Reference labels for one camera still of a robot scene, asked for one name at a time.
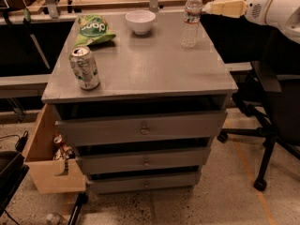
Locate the snack packets in box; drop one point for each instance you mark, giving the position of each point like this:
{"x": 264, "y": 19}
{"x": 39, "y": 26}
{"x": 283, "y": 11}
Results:
{"x": 61, "y": 150}

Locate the grey metal bench rail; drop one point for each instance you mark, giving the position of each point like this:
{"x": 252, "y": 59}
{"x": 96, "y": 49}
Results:
{"x": 23, "y": 86}

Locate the bottom grey drawer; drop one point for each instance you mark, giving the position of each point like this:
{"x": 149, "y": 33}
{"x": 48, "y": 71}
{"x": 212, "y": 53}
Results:
{"x": 167, "y": 180}

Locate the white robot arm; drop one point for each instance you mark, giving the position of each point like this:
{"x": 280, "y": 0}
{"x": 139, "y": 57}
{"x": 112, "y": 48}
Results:
{"x": 282, "y": 14}

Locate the black case on floor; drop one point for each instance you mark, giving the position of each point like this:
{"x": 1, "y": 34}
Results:
{"x": 12, "y": 172}

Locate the wooden box on floor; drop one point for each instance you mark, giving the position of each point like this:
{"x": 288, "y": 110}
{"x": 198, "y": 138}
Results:
{"x": 49, "y": 175}

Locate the middle grey drawer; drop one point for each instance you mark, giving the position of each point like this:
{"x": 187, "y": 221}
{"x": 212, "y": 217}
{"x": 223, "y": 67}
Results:
{"x": 142, "y": 161}

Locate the black power adapter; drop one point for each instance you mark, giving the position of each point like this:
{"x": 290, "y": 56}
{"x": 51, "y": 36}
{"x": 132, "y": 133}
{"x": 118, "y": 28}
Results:
{"x": 22, "y": 142}

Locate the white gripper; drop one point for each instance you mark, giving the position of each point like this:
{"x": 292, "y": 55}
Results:
{"x": 258, "y": 7}

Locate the black office chair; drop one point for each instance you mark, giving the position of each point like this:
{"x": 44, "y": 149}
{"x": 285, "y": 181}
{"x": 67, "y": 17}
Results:
{"x": 280, "y": 122}

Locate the top grey drawer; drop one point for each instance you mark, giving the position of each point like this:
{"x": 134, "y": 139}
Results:
{"x": 131, "y": 129}

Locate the clear plastic water bottle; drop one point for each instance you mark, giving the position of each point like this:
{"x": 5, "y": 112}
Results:
{"x": 192, "y": 15}

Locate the silver green 7up can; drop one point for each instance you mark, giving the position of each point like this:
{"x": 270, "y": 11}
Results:
{"x": 84, "y": 67}

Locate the grey drawer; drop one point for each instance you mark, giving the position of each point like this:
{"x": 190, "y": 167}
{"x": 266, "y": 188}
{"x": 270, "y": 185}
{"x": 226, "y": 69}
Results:
{"x": 167, "y": 180}
{"x": 142, "y": 161}
{"x": 131, "y": 129}

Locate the green chip bag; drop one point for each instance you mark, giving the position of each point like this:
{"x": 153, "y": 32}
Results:
{"x": 93, "y": 29}

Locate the grey drawer cabinet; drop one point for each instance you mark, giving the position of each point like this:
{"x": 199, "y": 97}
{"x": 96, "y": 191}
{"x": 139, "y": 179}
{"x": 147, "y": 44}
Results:
{"x": 143, "y": 75}

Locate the white bowl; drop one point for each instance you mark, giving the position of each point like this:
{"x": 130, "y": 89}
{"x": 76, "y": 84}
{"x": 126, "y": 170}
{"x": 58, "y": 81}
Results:
{"x": 140, "y": 21}

